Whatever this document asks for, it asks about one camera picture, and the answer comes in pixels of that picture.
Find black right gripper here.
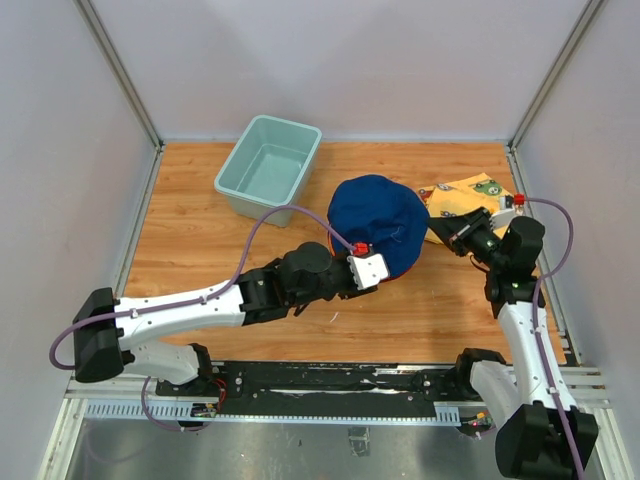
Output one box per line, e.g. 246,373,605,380
425,206,506,270

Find blue bucket hat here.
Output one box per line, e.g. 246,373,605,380
327,174,430,279

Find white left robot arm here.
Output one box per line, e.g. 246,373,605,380
73,242,389,396

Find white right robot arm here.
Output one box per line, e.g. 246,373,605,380
429,207,599,479

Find yellow cartoon print cloth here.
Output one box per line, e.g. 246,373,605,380
417,173,511,218

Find light teal plastic bin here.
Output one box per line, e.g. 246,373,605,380
214,115,323,228

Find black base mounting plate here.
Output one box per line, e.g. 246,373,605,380
155,361,481,413

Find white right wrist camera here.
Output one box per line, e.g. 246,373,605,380
489,193,526,230

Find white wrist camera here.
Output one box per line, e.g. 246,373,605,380
489,193,526,230
347,242,390,291

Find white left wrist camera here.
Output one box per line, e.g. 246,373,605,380
347,242,390,291

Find grey slotted cable duct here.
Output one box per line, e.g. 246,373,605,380
84,399,461,427

